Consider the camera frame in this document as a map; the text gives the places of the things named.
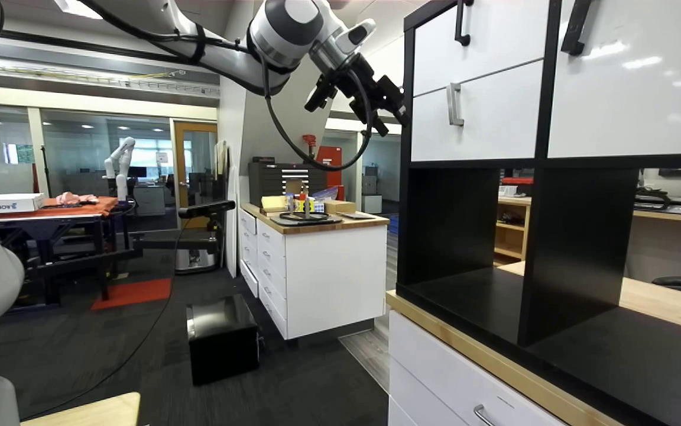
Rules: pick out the black metal stand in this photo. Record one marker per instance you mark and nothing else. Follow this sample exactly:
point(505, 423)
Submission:
point(199, 210)

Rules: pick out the black box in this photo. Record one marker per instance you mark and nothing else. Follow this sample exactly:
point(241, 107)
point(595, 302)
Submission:
point(222, 345)

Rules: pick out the red-topped workbench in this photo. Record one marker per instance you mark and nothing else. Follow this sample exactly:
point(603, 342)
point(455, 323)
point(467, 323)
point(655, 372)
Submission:
point(57, 213)

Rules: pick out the wooden table corner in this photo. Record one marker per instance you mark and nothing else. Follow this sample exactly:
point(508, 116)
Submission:
point(92, 413)

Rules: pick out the red floor mat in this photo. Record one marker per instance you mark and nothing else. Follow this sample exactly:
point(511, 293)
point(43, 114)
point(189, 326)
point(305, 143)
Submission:
point(131, 295)

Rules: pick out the red panel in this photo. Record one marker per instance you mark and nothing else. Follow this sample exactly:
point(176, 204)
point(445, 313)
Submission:
point(332, 167)

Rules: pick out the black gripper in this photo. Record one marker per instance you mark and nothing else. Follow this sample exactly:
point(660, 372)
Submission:
point(355, 84)

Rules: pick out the black tool chest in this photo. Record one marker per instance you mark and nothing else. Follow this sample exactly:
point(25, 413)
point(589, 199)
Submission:
point(277, 180)

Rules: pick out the white island cabinet, wood top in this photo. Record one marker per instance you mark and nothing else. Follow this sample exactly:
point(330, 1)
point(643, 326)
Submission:
point(332, 275)

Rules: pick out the white base cabinet, wood top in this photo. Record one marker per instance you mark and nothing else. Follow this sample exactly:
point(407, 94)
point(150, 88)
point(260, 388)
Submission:
point(443, 371)

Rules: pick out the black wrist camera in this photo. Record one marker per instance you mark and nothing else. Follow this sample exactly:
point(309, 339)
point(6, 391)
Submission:
point(319, 94)

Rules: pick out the black shelf unit frame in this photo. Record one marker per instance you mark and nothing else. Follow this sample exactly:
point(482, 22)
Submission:
point(449, 229)

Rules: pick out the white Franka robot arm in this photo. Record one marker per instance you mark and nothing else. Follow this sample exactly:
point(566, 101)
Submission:
point(199, 39)

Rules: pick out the small wooden box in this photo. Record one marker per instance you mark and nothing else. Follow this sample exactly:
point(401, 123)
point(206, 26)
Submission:
point(340, 207)

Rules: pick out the white flat box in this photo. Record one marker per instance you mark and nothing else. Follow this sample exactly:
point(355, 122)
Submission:
point(6, 201)

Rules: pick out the black round plate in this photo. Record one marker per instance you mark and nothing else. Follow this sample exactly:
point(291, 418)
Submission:
point(305, 218)

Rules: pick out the small white background robot arm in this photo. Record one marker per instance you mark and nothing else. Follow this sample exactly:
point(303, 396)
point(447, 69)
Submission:
point(119, 161)

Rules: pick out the wooden open shelf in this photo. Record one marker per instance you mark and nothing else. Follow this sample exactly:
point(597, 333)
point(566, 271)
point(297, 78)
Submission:
point(511, 229)

